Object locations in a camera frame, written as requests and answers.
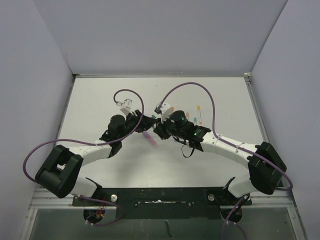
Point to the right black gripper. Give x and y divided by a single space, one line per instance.
160 129

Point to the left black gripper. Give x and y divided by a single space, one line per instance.
145 124

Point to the yellow cap pen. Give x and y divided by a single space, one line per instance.
199 115

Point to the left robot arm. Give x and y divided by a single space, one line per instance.
59 173

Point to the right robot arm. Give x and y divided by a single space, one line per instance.
264 165

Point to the pink highlighter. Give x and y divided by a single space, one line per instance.
150 139

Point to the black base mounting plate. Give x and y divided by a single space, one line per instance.
212 203

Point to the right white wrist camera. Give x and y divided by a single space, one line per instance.
163 109

